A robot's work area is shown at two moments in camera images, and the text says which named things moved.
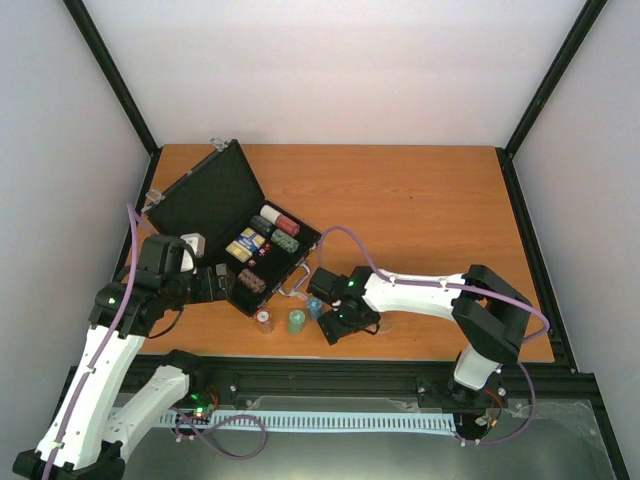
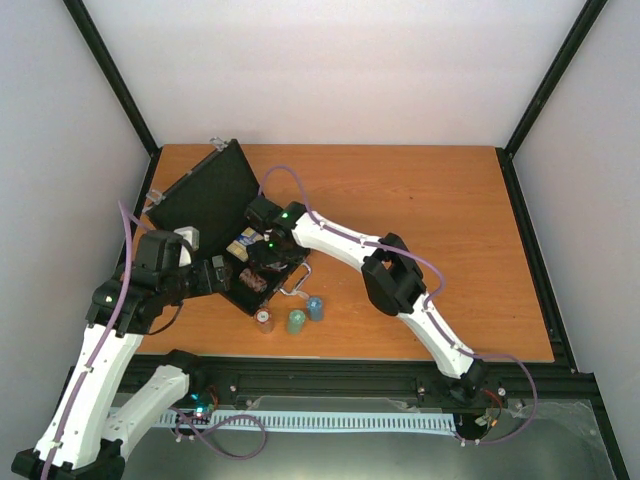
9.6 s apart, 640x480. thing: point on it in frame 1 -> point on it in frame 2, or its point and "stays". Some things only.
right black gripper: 334,329 -> 267,258
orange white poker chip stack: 264,320 stays
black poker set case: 218,203 stays
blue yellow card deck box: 245,245 stays
